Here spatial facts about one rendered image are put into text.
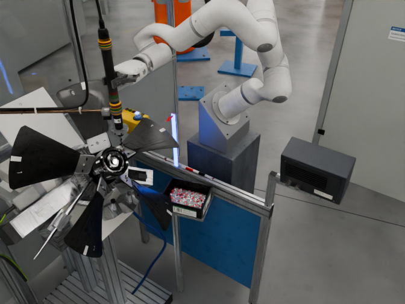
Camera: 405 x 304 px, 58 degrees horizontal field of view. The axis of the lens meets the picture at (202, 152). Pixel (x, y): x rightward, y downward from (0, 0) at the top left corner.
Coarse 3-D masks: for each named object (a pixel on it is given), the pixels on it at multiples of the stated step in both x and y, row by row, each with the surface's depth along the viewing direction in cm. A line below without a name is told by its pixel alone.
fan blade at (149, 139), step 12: (144, 120) 169; (132, 132) 162; (144, 132) 163; (156, 132) 164; (168, 132) 168; (120, 144) 154; (132, 144) 154; (144, 144) 155; (156, 144) 158; (168, 144) 161
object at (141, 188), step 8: (136, 184) 151; (136, 192) 145; (144, 192) 150; (152, 192) 158; (144, 200) 145; (152, 200) 151; (160, 200) 157; (168, 200) 163; (152, 208) 147; (160, 208) 152; (168, 208) 158; (160, 216) 149; (168, 216) 154; (160, 224) 146; (168, 224) 150
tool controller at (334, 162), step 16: (288, 144) 145; (304, 144) 144; (288, 160) 142; (304, 160) 139; (320, 160) 138; (336, 160) 137; (352, 160) 136; (288, 176) 150; (304, 176) 143; (320, 176) 138; (336, 176) 133; (320, 192) 146; (336, 192) 140
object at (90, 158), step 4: (80, 156) 135; (84, 156) 136; (88, 156) 137; (92, 156) 138; (80, 160) 136; (84, 160) 137; (88, 160) 138; (92, 160) 139; (80, 164) 137; (88, 164) 139; (92, 164) 140; (76, 168) 137; (80, 168) 138; (84, 168) 139; (88, 168) 140; (76, 172) 138; (80, 172) 139; (84, 172) 140; (88, 172) 141
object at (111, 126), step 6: (102, 108) 138; (102, 114) 137; (108, 114) 137; (108, 120) 139; (108, 126) 141; (114, 126) 143; (126, 126) 144; (114, 132) 141; (120, 132) 140; (126, 132) 142
